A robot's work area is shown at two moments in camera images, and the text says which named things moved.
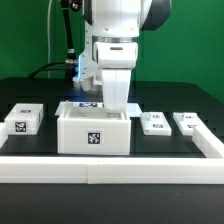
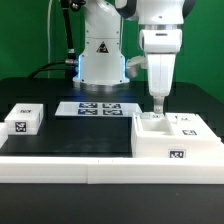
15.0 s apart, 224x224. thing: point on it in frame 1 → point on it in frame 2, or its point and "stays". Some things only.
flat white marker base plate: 132,107 stays
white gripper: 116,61 → 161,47
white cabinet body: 93,132 → 173,135
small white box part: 25,119 stays
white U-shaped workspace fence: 149,170 stays
